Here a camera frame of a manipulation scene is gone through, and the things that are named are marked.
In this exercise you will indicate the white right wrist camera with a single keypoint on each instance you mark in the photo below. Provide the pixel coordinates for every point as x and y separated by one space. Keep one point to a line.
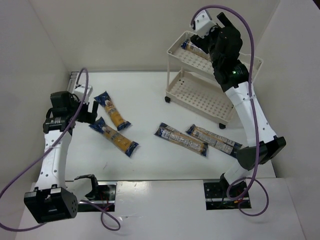
202 24

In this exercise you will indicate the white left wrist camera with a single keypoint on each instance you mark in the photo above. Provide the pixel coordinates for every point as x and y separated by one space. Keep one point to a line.
80 91

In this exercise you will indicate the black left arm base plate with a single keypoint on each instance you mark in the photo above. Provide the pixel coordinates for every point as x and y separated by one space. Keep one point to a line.
106 196

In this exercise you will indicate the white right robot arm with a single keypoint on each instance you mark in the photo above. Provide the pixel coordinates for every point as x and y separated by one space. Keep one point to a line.
235 81

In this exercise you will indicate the cream two-tier rolling cart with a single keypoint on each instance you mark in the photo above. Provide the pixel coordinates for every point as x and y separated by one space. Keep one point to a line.
191 84

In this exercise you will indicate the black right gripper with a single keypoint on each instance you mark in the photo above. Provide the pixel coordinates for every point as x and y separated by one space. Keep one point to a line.
200 40

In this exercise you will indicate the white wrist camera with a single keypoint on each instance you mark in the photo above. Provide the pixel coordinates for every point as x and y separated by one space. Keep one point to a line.
202 24
80 91

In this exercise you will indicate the spaghetti bag blue yellow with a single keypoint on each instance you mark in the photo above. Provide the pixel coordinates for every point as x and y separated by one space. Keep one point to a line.
107 103
121 142

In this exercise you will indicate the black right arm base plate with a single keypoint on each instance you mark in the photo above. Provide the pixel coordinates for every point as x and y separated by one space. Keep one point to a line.
217 199

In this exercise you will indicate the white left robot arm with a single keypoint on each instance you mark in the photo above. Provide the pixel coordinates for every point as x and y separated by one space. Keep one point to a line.
51 200

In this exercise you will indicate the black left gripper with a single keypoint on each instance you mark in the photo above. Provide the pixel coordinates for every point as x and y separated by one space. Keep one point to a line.
88 116

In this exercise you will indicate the spaghetti bag label side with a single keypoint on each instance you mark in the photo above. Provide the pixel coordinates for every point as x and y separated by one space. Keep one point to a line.
173 135
214 140
189 46

